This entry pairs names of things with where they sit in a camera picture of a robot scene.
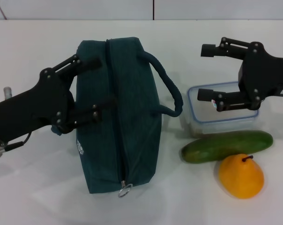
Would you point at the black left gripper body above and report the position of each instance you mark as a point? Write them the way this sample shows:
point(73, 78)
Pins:
point(45, 100)

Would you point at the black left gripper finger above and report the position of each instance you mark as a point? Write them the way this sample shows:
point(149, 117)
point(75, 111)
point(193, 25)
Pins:
point(85, 114)
point(72, 65)

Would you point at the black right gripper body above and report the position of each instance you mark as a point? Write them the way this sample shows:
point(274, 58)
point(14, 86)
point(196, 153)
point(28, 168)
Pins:
point(263, 75)

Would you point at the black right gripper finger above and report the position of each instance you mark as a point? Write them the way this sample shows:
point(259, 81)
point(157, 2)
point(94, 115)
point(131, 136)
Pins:
point(233, 100)
point(233, 48)

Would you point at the clear plastic food container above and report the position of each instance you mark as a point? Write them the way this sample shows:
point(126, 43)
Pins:
point(225, 124)

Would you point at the green cucumber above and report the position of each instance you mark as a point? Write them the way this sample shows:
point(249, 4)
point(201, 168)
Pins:
point(225, 146)

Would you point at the dark teal insulated bag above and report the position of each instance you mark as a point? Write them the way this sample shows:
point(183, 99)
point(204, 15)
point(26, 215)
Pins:
point(132, 117)

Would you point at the orange yellow pear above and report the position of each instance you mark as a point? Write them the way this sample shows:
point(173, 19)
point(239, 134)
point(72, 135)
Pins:
point(241, 180)

